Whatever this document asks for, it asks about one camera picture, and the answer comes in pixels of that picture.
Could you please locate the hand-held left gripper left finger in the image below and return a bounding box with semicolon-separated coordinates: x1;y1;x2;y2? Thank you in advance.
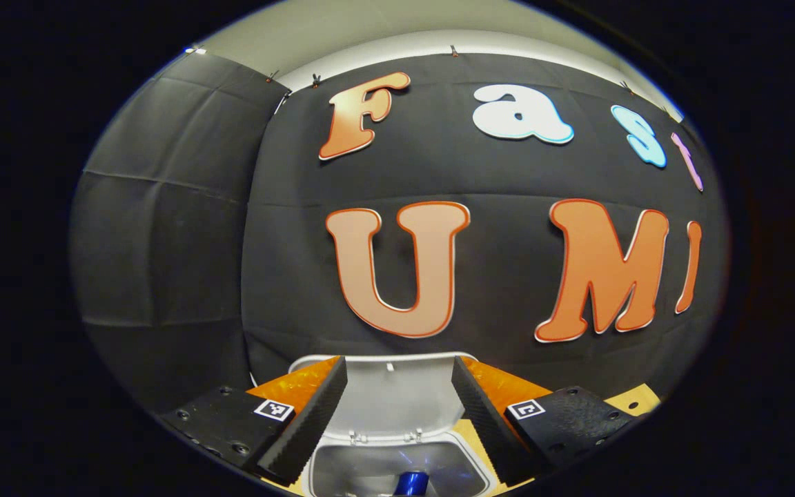
161;355;349;485

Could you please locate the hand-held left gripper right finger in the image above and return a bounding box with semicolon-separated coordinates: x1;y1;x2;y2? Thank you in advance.
450;355;640;487

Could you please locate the white desktop garbage bin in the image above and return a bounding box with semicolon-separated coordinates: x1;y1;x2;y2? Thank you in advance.
288;352;498;497

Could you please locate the blue pop can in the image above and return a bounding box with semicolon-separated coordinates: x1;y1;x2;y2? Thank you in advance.
393;471;430;497

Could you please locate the wooden desktop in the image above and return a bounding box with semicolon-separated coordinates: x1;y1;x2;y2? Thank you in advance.
259;384;662;497

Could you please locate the black backdrop cloth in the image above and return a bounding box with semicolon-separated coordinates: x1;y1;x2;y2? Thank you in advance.
70;50;726;415

